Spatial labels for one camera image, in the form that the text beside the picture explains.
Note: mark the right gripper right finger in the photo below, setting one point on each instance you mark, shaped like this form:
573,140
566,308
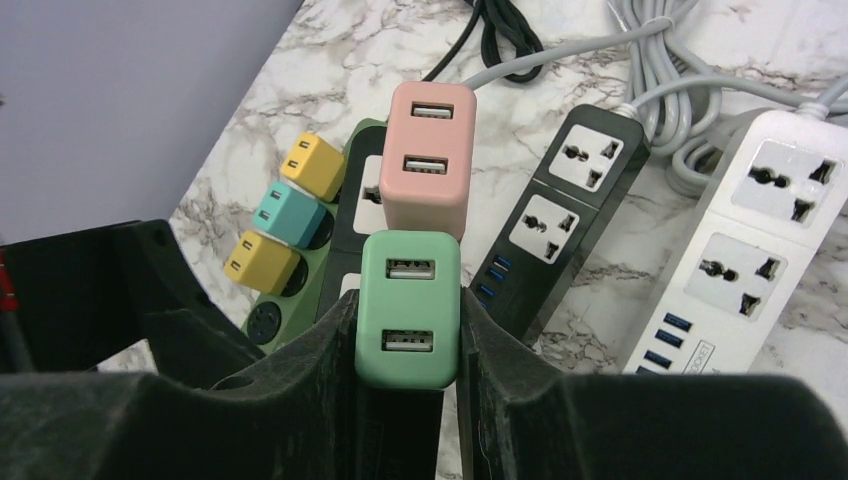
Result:
522,418

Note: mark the yellow plug lower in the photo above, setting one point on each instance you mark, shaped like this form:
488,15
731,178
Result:
266,265

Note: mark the blue plug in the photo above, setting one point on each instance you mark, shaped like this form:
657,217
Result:
293,217

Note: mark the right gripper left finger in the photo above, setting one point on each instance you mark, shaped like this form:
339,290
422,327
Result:
299,413

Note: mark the white power strip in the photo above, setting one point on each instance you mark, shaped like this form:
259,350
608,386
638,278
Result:
776,191

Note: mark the green plug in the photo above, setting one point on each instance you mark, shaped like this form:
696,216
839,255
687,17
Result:
408,317

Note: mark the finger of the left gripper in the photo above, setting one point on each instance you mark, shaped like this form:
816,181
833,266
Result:
71,301

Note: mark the black power strip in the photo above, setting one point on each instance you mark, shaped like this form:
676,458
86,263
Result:
360,213
579,184

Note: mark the pink plug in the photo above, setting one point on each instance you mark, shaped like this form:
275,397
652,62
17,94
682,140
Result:
426,163

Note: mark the yellow plug upper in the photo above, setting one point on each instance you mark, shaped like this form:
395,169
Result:
316,166

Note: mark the green power strip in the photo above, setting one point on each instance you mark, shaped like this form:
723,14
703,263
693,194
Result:
275,320

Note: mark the yellow plug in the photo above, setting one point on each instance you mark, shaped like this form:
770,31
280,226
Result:
316,166
266,265

